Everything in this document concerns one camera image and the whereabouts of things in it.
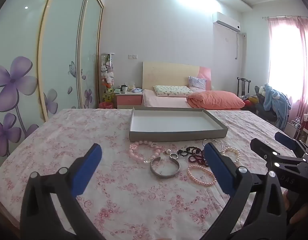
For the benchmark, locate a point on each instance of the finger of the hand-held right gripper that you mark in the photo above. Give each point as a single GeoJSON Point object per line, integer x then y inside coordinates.
{"type": "Point", "coordinates": [262, 148]}
{"type": "Point", "coordinates": [285, 140]}

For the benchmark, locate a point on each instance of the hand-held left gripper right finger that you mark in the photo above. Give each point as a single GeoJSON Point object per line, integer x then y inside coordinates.
{"type": "Point", "coordinates": [216, 165]}

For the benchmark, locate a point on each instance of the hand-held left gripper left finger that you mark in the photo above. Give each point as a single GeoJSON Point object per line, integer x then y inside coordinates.
{"type": "Point", "coordinates": [87, 170]}

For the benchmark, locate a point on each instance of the thin silver bangle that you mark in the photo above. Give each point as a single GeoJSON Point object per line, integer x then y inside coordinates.
{"type": "Point", "coordinates": [221, 146]}

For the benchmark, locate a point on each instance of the silver cuff bangle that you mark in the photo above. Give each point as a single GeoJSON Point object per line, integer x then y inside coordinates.
{"type": "Point", "coordinates": [164, 175]}

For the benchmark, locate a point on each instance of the grey cardboard tray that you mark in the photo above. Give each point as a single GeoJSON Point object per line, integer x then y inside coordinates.
{"type": "Point", "coordinates": [169, 123]}

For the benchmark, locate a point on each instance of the white storage rack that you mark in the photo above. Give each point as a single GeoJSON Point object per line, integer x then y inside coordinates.
{"type": "Point", "coordinates": [294, 126]}

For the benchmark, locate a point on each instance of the blue plush robe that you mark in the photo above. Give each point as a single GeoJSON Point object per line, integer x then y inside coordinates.
{"type": "Point", "coordinates": [274, 100]}

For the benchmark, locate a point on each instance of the pink floral tablecloth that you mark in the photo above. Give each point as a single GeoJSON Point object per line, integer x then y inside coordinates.
{"type": "Point", "coordinates": [118, 205]}

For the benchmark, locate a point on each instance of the pile of colourful clothes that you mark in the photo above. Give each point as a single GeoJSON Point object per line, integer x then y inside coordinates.
{"type": "Point", "coordinates": [251, 100]}

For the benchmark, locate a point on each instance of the pearl earring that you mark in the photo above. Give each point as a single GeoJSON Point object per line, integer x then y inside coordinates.
{"type": "Point", "coordinates": [167, 151]}

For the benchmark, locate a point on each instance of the grey office chair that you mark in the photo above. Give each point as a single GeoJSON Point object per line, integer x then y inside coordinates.
{"type": "Point", "coordinates": [257, 91]}

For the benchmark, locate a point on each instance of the orange pillow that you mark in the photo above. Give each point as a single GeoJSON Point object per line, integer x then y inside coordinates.
{"type": "Point", "coordinates": [216, 100]}

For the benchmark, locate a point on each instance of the red basket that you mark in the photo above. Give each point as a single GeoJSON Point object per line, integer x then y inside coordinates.
{"type": "Point", "coordinates": [105, 105]}

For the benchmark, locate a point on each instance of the black wooden chair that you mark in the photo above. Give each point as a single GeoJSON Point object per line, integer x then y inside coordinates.
{"type": "Point", "coordinates": [244, 81]}

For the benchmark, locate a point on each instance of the pink white nightstand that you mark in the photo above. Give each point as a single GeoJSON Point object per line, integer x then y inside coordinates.
{"type": "Point", "coordinates": [129, 100]}

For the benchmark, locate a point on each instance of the bed with pink sheet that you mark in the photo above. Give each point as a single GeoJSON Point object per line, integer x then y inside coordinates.
{"type": "Point", "coordinates": [164, 101]}

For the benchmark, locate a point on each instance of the purple pillow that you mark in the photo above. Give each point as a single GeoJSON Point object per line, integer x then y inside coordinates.
{"type": "Point", "coordinates": [197, 82]}

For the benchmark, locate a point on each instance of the patterned cream pillow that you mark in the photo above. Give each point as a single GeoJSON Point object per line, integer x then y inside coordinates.
{"type": "Point", "coordinates": [171, 90]}

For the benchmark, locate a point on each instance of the pink curtain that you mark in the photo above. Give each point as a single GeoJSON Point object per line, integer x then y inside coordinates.
{"type": "Point", "coordinates": [304, 55]}

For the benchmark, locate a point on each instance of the clear tube of plush toys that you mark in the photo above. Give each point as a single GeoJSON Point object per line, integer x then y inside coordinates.
{"type": "Point", "coordinates": [107, 75]}

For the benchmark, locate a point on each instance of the beige pink headboard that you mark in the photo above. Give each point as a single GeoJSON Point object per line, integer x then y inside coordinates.
{"type": "Point", "coordinates": [169, 75]}

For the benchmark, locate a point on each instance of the wardrobe with flower doors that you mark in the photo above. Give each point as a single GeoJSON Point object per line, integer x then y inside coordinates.
{"type": "Point", "coordinates": [61, 55]}

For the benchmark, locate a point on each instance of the white air conditioner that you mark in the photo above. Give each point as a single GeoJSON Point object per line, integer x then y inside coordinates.
{"type": "Point", "coordinates": [226, 21]}

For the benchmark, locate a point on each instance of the wall switch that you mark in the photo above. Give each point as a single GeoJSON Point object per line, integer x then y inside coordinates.
{"type": "Point", "coordinates": [133, 56]}

